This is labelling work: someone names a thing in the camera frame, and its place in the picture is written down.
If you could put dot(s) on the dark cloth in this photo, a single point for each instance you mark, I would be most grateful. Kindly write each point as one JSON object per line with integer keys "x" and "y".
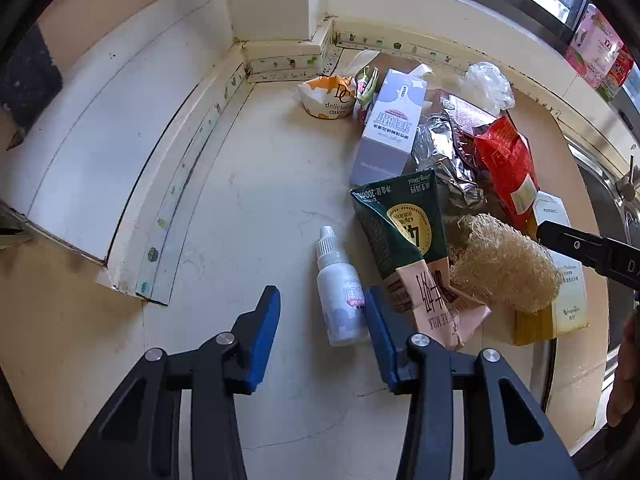
{"x": 30, "y": 75}

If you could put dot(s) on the beige loofah sponge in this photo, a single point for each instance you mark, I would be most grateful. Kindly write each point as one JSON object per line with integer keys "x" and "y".
{"x": 500, "y": 265}

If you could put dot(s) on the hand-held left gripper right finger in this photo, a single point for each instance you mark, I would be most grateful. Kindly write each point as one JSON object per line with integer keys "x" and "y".
{"x": 380, "y": 340}

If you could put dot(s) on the steel sink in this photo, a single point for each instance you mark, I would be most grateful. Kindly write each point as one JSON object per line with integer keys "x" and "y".
{"x": 600, "y": 195}

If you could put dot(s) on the green and pink milk carton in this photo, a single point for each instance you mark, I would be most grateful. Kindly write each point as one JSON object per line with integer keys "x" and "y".
{"x": 410, "y": 230}

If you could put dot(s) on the red snack bag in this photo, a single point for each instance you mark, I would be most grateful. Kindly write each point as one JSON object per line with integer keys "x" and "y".
{"x": 505, "y": 170}

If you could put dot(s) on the clear plastic bag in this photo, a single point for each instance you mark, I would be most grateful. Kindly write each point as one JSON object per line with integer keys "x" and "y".
{"x": 485, "y": 85}

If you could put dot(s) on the silver foil wrapper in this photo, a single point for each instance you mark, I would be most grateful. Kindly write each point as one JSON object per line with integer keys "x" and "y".
{"x": 440, "y": 160}

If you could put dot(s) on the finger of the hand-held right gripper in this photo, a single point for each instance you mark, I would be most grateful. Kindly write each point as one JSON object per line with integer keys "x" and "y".
{"x": 580, "y": 247}

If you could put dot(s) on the steel faucet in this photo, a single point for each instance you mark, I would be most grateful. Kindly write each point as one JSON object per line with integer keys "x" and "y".
{"x": 627, "y": 182}

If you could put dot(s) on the white dropper bottle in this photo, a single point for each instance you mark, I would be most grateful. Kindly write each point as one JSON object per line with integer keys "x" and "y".
{"x": 340, "y": 295}

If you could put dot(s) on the purple and white box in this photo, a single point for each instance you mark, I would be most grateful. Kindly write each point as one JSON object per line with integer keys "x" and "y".
{"x": 385, "y": 130}

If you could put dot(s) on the pink packet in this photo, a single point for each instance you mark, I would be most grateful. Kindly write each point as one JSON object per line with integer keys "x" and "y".
{"x": 592, "y": 40}

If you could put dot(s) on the cardboard sheet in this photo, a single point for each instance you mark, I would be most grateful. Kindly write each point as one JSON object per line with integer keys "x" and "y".
{"x": 575, "y": 390}

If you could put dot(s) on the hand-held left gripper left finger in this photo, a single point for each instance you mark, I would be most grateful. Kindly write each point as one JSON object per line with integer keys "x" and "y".
{"x": 265, "y": 340}

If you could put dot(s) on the white and yellow box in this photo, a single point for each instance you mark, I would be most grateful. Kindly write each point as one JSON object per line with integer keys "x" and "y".
{"x": 570, "y": 300}

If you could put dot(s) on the person's right hand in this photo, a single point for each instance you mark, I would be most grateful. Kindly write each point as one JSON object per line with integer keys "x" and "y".
{"x": 630, "y": 375}

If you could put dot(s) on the green and white wrapper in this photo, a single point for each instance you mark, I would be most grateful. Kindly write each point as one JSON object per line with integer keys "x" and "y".
{"x": 367, "y": 85}

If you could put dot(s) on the paper cake cup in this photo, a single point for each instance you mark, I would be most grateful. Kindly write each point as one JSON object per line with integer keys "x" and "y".
{"x": 327, "y": 97}

